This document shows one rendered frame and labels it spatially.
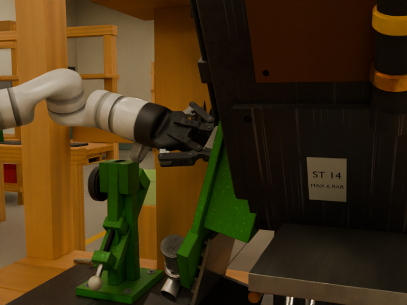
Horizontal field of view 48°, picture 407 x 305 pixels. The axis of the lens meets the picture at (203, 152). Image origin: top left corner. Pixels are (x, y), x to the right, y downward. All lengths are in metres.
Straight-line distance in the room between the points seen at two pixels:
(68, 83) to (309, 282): 0.57
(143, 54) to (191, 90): 10.93
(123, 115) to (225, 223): 0.27
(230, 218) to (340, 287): 0.24
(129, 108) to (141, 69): 11.18
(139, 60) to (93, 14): 1.78
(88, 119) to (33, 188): 0.48
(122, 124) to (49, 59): 0.49
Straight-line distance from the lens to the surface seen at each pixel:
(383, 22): 0.42
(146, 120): 0.77
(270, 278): 0.46
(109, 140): 1.24
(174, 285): 0.76
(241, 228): 0.65
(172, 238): 0.69
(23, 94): 0.86
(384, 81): 0.44
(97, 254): 0.95
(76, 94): 0.86
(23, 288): 1.14
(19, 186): 6.16
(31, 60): 1.26
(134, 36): 12.14
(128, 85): 12.12
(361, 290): 0.45
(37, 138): 1.26
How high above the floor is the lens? 1.30
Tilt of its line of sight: 6 degrees down
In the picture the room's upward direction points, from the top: straight up
